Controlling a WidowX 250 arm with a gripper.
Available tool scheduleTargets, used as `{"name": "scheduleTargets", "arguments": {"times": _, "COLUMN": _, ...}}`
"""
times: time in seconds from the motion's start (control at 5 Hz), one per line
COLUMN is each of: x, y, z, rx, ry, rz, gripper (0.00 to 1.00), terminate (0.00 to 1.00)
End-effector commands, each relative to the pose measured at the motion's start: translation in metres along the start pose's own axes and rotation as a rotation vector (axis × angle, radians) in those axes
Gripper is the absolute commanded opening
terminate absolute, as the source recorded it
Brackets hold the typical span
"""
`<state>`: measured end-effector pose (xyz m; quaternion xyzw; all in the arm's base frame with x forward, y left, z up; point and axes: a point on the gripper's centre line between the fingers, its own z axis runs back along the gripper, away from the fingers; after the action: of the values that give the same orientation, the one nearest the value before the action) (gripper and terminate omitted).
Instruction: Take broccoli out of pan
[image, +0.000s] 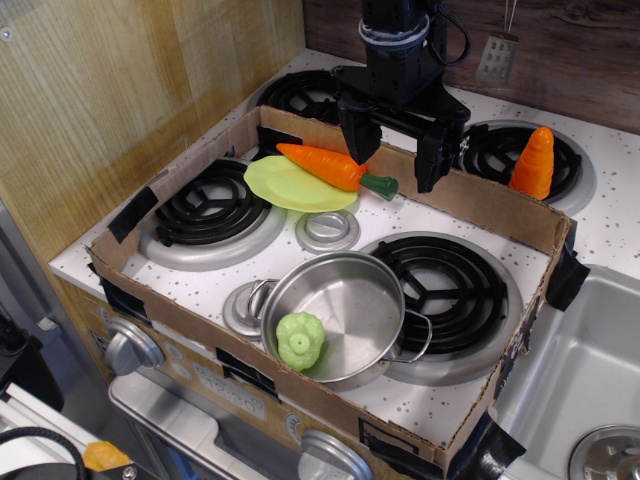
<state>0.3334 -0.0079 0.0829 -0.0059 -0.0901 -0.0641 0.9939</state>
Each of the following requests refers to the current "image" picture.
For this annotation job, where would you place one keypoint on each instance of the silver cap under pot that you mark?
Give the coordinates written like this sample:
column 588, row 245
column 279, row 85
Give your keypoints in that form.
column 243, row 309

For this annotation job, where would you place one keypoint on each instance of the light green toy broccoli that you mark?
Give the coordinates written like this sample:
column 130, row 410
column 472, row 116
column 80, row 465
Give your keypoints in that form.
column 300, row 337

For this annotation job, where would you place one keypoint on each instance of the right silver oven knob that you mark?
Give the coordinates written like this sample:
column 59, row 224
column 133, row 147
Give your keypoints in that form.
column 325, row 457

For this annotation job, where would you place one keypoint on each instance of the silver oven knob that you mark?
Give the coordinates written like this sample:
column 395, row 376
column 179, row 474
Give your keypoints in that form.
column 130, row 348
column 325, row 457

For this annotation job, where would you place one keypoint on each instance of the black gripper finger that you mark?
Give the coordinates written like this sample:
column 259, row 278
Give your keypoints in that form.
column 361, row 134
column 437, row 148

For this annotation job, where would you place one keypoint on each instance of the stainless steel pot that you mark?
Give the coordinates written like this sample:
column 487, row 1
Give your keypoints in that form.
column 361, row 306

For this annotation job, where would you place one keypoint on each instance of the sink drain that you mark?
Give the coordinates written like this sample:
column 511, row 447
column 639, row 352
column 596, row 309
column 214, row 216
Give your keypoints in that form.
column 609, row 452

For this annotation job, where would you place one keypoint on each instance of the front right stove burner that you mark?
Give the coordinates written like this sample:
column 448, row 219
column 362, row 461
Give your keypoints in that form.
column 462, row 306

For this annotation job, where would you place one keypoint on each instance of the back right stove burner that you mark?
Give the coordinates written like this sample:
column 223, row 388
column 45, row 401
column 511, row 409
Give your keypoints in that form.
column 493, row 148

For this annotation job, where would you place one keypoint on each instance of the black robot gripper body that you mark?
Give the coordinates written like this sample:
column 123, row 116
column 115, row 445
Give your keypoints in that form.
column 405, row 84

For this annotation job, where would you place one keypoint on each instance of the left silver oven knob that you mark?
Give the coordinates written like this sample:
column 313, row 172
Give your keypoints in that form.
column 130, row 348

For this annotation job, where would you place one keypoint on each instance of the hanging metal spatula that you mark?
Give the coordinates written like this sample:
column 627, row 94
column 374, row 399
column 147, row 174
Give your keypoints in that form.
column 500, row 50

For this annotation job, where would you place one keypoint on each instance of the silver round stove cap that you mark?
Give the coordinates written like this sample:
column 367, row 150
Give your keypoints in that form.
column 328, row 231

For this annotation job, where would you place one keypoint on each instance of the orange toy on floor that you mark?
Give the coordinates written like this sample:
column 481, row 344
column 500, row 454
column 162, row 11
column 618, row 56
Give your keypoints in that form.
column 101, row 456

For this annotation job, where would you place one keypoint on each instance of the oven door handle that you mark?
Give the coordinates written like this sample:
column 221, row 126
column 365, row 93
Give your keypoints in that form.
column 178, row 424

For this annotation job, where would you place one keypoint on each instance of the yellow-green plastic plate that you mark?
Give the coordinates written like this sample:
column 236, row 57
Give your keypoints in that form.
column 282, row 183

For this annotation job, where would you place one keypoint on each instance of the silver sink basin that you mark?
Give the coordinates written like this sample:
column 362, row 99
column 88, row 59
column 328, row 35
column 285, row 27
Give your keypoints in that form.
column 581, row 373

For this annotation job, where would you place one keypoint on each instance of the brown cardboard fence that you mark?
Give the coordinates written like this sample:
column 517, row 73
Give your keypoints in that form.
column 399, row 429

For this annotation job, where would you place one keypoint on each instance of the orange toy cone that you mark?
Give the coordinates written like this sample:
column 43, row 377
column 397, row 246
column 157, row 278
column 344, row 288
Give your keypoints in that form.
column 534, row 168

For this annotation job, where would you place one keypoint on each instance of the front left stove burner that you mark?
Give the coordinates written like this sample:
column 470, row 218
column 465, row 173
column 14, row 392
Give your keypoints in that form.
column 215, row 221

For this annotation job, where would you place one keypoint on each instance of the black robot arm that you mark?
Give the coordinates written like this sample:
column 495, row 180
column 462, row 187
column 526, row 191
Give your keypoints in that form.
column 402, row 23

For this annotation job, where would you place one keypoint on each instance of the back left stove burner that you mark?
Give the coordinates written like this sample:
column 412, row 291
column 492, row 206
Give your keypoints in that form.
column 310, row 94

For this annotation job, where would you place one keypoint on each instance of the orange toy carrot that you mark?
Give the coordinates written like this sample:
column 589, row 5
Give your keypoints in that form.
column 339, row 170

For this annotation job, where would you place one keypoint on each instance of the stove burner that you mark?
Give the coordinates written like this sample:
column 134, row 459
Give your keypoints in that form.
column 493, row 148
column 462, row 306
column 215, row 221
column 310, row 94

